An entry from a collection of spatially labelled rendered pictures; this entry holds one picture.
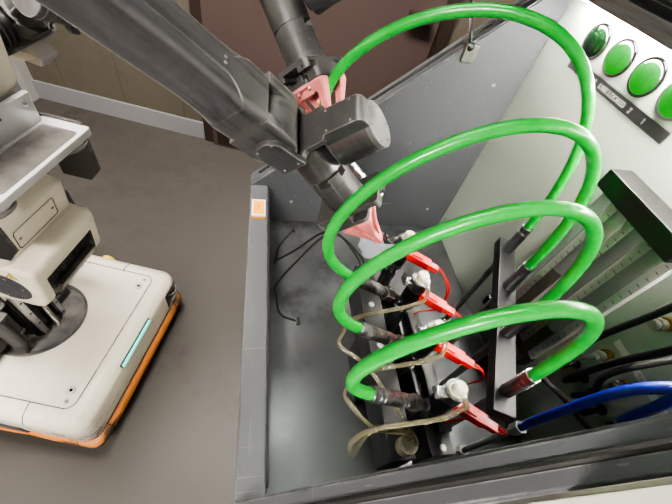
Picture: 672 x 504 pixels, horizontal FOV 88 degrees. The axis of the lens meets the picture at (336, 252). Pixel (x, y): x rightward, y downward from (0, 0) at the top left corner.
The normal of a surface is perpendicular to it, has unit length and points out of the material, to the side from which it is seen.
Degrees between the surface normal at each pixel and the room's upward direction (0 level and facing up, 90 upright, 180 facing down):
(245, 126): 107
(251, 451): 0
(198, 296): 0
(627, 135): 90
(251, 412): 0
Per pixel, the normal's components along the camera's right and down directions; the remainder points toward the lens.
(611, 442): -0.53, -0.47
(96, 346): 0.18, -0.62
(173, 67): 0.08, 0.93
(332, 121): -0.53, -0.27
